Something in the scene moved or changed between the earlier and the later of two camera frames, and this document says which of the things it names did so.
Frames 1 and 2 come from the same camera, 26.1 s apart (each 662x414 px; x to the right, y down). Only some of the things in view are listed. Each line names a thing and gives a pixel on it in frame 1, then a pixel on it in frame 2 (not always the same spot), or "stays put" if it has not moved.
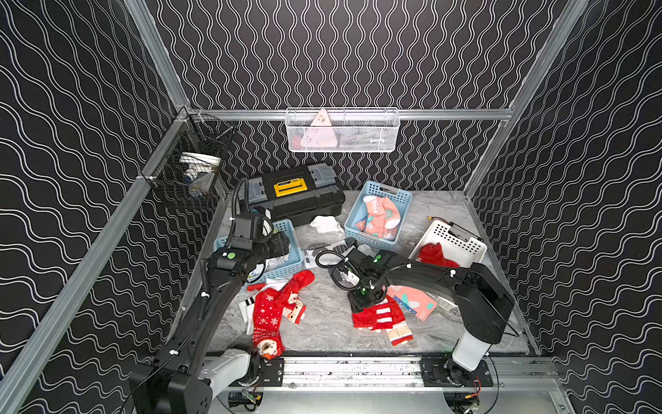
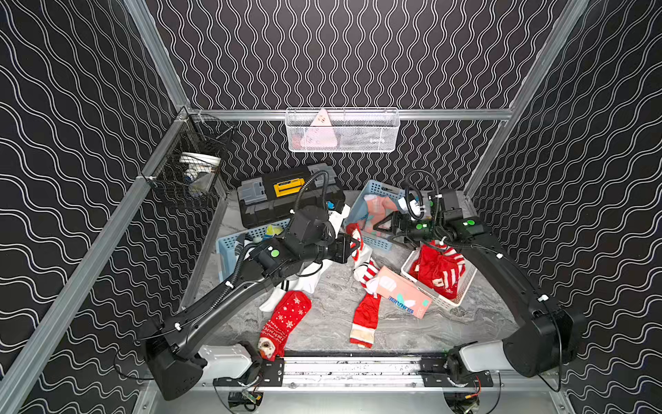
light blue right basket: (377, 216) stays put
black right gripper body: (362, 295) -> (419, 229)
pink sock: (381, 215) stays put
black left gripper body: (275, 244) -> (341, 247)
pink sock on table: (416, 302) stays put
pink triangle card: (320, 134) stays put
